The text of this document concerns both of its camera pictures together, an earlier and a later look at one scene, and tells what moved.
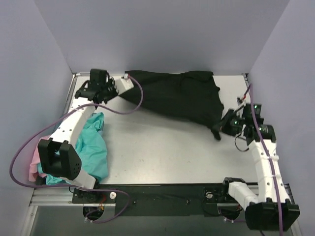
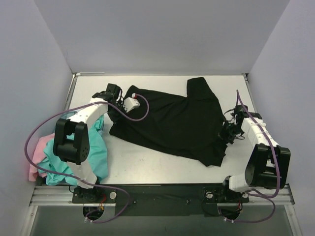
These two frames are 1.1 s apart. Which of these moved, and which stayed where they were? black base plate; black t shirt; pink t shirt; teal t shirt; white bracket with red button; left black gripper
Moved: black t shirt; white bracket with red button; left black gripper
Stayed: pink t shirt; teal t shirt; black base plate
